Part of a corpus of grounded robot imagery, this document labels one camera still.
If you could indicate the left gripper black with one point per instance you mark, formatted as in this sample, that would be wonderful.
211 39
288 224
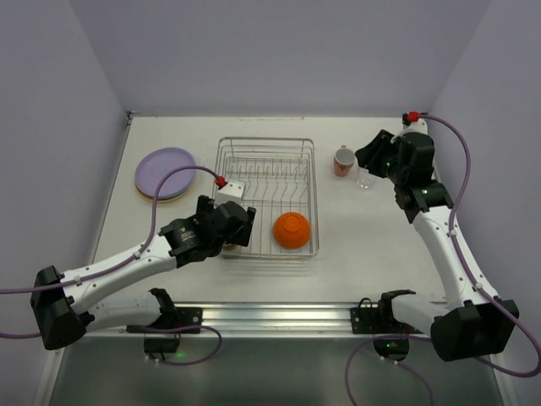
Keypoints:
243 228

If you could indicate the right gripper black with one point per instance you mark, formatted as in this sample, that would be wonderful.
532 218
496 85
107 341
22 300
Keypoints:
374 154

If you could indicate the clear glass cup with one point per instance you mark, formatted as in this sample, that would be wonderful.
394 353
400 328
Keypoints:
364 179

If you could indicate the white brown cup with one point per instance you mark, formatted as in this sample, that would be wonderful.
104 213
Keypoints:
230 247

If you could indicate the pink mug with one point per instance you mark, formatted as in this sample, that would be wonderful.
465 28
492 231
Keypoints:
343 161

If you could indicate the tan plastic plate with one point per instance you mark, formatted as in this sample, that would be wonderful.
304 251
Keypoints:
158 201

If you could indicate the orange bowl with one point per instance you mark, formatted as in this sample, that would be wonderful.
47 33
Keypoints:
291 230

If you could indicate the purple plate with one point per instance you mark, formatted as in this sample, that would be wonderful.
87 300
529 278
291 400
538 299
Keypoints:
155 166

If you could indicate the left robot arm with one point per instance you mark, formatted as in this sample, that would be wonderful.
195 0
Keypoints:
69 304

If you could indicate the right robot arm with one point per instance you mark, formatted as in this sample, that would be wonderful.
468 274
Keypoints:
475 321

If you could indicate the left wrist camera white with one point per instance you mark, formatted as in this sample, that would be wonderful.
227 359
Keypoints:
232 191

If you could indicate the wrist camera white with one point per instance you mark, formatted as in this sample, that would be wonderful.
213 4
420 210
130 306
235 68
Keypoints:
419 126
232 191

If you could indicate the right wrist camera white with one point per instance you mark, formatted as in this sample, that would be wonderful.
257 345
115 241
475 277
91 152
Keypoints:
419 126

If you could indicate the metal wire dish rack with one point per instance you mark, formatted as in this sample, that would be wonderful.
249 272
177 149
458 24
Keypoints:
279 177

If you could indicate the aluminium mounting rail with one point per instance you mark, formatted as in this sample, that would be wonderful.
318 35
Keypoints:
275 320

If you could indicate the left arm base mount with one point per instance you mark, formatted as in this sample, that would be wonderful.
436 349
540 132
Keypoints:
170 316

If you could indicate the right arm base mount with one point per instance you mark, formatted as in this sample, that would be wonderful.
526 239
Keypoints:
372 318

